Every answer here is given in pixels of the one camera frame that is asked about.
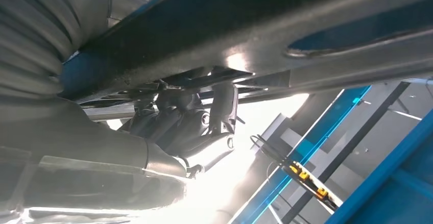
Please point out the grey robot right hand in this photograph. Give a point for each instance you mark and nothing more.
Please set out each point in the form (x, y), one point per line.
(84, 155)

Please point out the ceiling power rail yellow plugs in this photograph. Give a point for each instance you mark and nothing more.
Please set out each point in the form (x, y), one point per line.
(304, 175)

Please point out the blue metal shelf rack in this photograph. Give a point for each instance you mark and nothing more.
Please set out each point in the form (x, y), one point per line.
(389, 188)

